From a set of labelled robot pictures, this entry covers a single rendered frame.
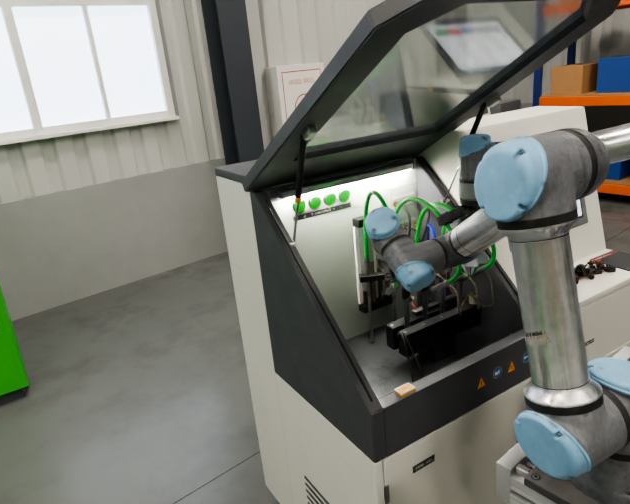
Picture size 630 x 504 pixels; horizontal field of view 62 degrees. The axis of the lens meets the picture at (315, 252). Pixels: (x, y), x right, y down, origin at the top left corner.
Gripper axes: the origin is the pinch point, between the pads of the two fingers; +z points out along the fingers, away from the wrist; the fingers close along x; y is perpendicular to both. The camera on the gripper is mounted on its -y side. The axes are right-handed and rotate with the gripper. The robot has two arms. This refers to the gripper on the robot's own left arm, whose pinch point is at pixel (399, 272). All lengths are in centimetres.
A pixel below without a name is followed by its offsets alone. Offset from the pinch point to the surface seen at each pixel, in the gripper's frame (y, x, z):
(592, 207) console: -37, 80, 72
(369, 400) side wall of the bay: 31.4, -16.4, 2.7
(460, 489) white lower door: 55, -1, 50
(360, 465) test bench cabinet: 45, -25, 21
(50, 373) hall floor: -68, -251, 161
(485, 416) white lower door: 37, 12, 40
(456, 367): 24.5, 7.9, 20.2
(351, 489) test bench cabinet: 49, -32, 33
